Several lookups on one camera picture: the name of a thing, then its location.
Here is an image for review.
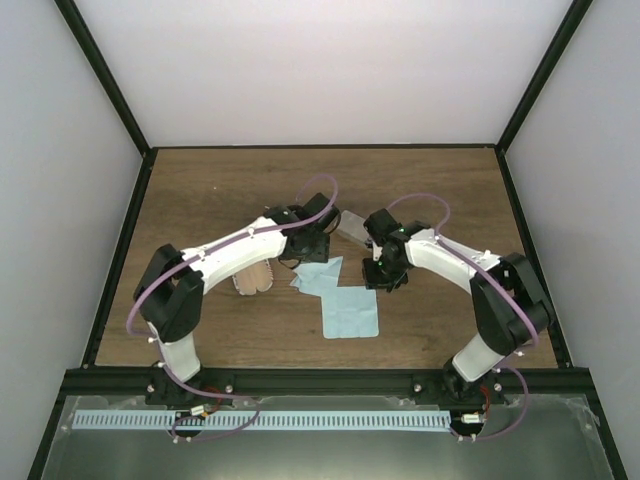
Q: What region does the light blue cleaning cloth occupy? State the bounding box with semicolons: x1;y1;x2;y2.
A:
290;256;343;296

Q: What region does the beige glasses case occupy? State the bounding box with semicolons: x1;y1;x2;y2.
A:
232;260;273;296

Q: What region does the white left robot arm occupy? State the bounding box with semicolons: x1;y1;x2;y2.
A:
126;206;339;404

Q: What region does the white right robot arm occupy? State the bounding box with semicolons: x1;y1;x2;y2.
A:
362;218;557;403

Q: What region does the grey hard glasses case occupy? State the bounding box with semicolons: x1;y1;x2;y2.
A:
336;210;371;248

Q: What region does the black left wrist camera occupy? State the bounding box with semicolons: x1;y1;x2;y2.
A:
300;193;339;231

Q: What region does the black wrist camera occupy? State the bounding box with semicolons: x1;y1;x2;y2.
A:
300;193;339;231
363;208;402;246

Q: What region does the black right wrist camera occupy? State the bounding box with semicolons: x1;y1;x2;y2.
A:
363;208;402;246

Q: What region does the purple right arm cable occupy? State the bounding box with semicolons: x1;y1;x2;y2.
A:
387;193;540;444

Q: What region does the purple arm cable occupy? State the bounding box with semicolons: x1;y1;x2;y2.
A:
127;173;261;445
387;193;540;444

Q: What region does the light blue slotted cable duct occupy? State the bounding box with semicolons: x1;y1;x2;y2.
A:
71;410;451;433

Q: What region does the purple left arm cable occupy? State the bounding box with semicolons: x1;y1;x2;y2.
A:
127;173;261;445

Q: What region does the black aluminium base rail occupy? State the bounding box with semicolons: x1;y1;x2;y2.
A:
62;367;594;406

